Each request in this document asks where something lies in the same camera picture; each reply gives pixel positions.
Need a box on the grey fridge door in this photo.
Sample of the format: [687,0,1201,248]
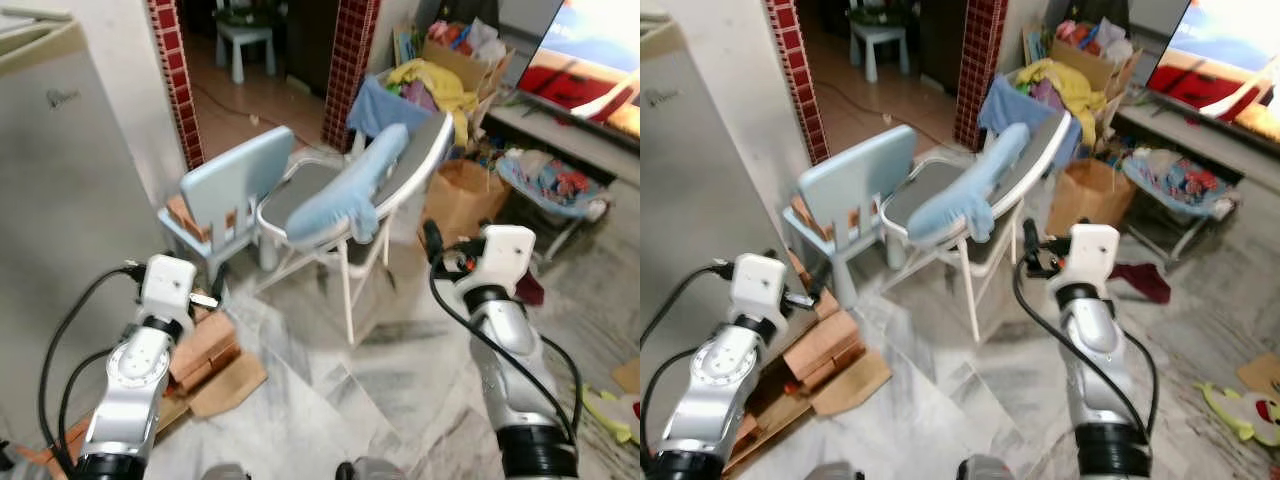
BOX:
[0,45,167,451]
[640,50,803,426]

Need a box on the grey fridge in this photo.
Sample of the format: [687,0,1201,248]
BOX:
[0,10,167,451]
[640,14,803,426]

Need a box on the orange clay brick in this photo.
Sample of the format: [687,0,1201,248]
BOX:
[175,345,244,397]
[790,345,867,388]
[781,306,862,377]
[167,309,240,380]

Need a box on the brown paper bag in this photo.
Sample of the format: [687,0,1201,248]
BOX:
[420,157,512,253]
[1046,157,1137,241]

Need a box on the light blue towel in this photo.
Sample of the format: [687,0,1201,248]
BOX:
[907,122,1032,249]
[285,123,412,247]

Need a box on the dark red cloth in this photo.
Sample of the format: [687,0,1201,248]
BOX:
[514,271,548,308]
[1107,261,1172,306]

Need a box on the light blue child chair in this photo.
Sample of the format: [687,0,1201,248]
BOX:
[782,124,919,307]
[158,125,297,293]

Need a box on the grey padded ironing board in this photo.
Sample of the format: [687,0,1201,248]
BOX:
[878,108,1074,344]
[255,108,457,347]

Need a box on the colourful baby bouncer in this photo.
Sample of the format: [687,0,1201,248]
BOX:
[1121,148,1242,274]
[496,148,614,264]

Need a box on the yellow cloth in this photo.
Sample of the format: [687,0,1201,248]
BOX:
[1014,58,1107,147]
[387,58,480,147]

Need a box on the grey television stand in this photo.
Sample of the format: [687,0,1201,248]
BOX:
[480,100,641,190]
[1112,100,1280,197]

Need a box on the red tiled door pillar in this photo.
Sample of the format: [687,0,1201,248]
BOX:
[148,0,207,171]
[322,0,382,156]
[953,0,1010,153]
[765,0,831,167]

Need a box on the cardboard box of toys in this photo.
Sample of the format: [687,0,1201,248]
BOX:
[1021,18,1144,153]
[394,18,517,153]

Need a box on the grey robot right leg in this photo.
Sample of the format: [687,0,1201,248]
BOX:
[957,454,1022,480]
[334,456,404,480]

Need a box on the green plastic toy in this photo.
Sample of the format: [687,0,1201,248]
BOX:
[579,384,641,447]
[1198,379,1280,449]

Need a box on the flat screen television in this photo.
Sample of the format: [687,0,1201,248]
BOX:
[1145,0,1280,142]
[515,0,641,139]

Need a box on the white plastic stool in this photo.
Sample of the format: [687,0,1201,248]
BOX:
[214,18,278,86]
[850,18,912,86]

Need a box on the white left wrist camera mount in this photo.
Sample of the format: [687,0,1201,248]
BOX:
[138,254,199,323]
[728,253,791,323]

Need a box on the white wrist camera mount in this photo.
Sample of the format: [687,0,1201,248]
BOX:
[1045,223,1121,296]
[728,253,791,323]
[138,254,199,323]
[455,225,537,297]

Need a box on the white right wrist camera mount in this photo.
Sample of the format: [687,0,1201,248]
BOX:
[455,225,537,297]
[1045,223,1121,296]

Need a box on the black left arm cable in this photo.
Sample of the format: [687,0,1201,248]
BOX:
[38,262,146,476]
[640,260,736,471]

